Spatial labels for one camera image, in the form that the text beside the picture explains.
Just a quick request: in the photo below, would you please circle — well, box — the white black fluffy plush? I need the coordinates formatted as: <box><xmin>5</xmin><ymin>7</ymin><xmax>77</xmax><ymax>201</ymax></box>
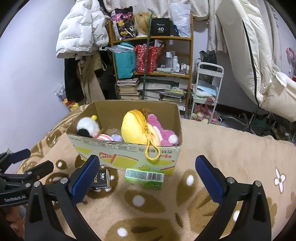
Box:
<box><xmin>76</xmin><ymin>115</ymin><xmax>100</xmax><ymax>138</ymax></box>

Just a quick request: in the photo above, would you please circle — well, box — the yellow plush pouch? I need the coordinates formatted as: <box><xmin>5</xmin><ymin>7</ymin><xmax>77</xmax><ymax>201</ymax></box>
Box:
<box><xmin>121</xmin><ymin>109</ymin><xmax>161</xmax><ymax>162</ymax></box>

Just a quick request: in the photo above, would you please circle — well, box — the pink plush toy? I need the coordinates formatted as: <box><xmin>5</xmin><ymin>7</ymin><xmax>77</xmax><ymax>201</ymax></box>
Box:
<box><xmin>147</xmin><ymin>114</ymin><xmax>179</xmax><ymax>146</ymax></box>

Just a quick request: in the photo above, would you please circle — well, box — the pink swirl plush doll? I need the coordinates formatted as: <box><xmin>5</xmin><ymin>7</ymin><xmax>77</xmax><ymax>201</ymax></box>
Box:
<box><xmin>96</xmin><ymin>133</ymin><xmax>114</xmax><ymax>141</ymax></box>

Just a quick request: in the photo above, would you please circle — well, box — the purple hooded plush doll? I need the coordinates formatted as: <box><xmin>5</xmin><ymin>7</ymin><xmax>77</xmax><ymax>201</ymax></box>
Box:
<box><xmin>111</xmin><ymin>134</ymin><xmax>123</xmax><ymax>142</ymax></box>

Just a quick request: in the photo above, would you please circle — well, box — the black small carton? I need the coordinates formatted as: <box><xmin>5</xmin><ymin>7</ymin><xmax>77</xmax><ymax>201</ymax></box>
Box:
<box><xmin>90</xmin><ymin>169</ymin><xmax>111</xmax><ymax>190</ymax></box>

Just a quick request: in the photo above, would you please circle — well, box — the green tissue pack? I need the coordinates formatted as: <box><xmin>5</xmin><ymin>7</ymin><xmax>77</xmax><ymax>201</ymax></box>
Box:
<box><xmin>125</xmin><ymin>168</ymin><xmax>165</xmax><ymax>189</ymax></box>

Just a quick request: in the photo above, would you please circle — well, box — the cardboard box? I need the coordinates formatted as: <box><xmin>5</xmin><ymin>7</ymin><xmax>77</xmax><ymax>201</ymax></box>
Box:
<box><xmin>66</xmin><ymin>100</ymin><xmax>182</xmax><ymax>176</ymax></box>

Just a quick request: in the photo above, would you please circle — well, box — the stack of books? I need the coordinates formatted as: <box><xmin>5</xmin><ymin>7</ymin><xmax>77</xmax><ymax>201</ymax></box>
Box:
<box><xmin>116</xmin><ymin>78</ymin><xmax>140</xmax><ymax>100</ymax></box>

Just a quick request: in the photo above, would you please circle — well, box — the white puffer jacket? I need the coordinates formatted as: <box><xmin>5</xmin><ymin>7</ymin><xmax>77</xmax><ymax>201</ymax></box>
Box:
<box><xmin>56</xmin><ymin>1</ymin><xmax>109</xmax><ymax>59</ymax></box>

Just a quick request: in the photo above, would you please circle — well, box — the teal bag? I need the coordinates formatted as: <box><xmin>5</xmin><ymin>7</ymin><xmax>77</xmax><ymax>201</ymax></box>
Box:
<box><xmin>114</xmin><ymin>42</ymin><xmax>136</xmax><ymax>79</ymax></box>

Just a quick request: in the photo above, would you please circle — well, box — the white utility cart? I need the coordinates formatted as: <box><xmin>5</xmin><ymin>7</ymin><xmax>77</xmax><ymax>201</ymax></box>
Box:
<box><xmin>190</xmin><ymin>62</ymin><xmax>224</xmax><ymax>123</ymax></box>

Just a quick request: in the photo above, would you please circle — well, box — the wooden bookshelf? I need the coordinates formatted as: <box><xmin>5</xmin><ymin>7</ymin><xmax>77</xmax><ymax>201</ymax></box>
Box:
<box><xmin>108</xmin><ymin>21</ymin><xmax>194</xmax><ymax>110</ymax></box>

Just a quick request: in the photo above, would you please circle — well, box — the red gift bag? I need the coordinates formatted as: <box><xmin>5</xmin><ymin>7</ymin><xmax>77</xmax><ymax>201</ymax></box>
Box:
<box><xmin>135</xmin><ymin>44</ymin><xmax>163</xmax><ymax>74</ymax></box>

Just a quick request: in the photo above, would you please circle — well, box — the blonde wig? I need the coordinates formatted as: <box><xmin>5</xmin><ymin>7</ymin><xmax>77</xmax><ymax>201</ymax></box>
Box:
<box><xmin>133</xmin><ymin>12</ymin><xmax>151</xmax><ymax>37</ymax></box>

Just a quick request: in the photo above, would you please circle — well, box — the black box with 40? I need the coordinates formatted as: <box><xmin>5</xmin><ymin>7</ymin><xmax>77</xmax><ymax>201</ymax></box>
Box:
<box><xmin>151</xmin><ymin>18</ymin><xmax>170</xmax><ymax>36</ymax></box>

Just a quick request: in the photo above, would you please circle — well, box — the cream white duvet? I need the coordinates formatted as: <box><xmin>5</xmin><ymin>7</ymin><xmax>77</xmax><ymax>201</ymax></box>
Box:
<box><xmin>216</xmin><ymin>1</ymin><xmax>295</xmax><ymax>122</ymax></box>

